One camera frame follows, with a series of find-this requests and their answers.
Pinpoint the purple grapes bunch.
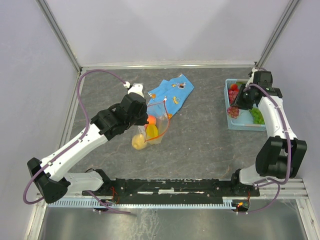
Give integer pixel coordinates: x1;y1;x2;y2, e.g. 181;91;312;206
227;106;240;119

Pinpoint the green grapes bunch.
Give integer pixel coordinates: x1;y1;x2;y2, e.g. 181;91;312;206
249;108;265;125

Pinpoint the clear zip bag orange zipper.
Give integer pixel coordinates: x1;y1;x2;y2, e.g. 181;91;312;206
137;97;170;145

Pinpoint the yellow banana toy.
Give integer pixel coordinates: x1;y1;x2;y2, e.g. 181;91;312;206
145;124;159;139

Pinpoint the yellow lemon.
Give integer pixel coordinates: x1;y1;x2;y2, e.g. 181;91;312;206
131;134;148;150

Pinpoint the orange peach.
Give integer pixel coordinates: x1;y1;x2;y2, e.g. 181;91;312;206
147;115;157;125

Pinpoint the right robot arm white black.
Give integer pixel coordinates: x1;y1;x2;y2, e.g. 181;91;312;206
229;67;307;196

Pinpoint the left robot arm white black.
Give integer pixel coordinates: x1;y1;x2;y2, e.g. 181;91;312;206
27;92;148;204

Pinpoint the red berry cluster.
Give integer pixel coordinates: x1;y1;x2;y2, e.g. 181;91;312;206
228;83;239;104

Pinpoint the blue plastic basket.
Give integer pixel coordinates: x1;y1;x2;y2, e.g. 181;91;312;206
223;78;266;132

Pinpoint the blue cartoon print cloth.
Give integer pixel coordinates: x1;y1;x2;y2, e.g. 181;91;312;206
148;74;194;119

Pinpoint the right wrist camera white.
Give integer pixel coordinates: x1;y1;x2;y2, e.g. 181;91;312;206
246;67;260;86

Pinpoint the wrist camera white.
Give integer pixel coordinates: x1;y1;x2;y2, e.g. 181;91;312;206
246;67;260;86
123;81;144;98

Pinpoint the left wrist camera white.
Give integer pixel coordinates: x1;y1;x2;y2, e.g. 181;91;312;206
123;81;144;98

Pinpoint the aluminium frame rail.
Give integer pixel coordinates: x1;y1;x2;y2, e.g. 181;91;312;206
82;60;255;70

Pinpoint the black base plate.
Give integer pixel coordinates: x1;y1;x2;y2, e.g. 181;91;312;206
93;178;260;204

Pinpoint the light blue cable duct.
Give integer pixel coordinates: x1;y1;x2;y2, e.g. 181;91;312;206
47;197;236;210

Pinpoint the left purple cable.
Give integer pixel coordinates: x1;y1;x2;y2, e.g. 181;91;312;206
22;69;128;205

